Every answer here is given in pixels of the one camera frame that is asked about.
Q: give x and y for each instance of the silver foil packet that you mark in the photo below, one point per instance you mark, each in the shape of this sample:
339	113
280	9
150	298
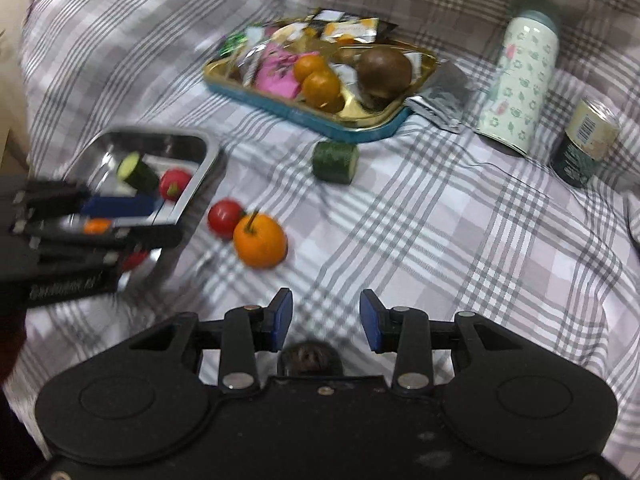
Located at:
440	101

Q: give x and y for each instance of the round brown fruit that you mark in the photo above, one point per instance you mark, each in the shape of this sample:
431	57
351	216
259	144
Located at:
384	71

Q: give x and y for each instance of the pink snack packet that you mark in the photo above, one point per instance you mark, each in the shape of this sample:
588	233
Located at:
276	72

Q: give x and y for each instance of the tiny orange fruit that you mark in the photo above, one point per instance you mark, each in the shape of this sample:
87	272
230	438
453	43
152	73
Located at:
97	225

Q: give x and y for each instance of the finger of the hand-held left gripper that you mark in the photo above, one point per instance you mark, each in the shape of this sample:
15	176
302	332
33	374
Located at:
117	205
150	237

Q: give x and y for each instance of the green candy wrapper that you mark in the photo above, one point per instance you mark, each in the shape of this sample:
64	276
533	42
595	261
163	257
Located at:
232	45

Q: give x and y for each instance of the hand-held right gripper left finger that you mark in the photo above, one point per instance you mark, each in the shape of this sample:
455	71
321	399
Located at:
281	320

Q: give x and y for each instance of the yellow snack packet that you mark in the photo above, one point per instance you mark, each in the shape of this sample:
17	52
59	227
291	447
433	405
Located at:
350	28

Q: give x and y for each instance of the blue and gold tin tray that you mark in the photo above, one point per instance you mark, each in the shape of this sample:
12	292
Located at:
320	125

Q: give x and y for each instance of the small orange tangerine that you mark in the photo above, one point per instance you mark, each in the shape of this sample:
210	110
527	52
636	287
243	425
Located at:
322	91
310	67

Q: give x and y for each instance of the dark green tin can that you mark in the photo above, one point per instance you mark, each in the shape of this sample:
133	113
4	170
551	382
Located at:
585	145

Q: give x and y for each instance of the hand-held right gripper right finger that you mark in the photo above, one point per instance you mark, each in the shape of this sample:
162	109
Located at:
371	321

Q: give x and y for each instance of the black snack packet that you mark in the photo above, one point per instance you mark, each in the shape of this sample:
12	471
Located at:
327	14

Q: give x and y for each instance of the fuzzy brown kiwi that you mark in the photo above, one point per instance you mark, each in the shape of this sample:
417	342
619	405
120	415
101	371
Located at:
310	358

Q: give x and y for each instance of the white patterned thermos bottle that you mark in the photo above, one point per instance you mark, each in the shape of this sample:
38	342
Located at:
520	75

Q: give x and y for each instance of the plaid blanket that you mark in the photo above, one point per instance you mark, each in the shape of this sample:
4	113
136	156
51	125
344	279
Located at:
425	235

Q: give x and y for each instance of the clear dried snack packet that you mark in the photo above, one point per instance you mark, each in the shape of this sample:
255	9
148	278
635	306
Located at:
250	63

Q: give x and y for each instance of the green cucumber piece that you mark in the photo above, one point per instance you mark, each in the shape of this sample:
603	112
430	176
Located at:
137	172
336	161

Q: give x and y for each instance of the stainless steel tray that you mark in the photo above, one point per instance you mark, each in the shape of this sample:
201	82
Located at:
107	155

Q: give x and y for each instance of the large orange with stem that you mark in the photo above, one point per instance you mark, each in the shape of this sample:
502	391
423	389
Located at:
260	244

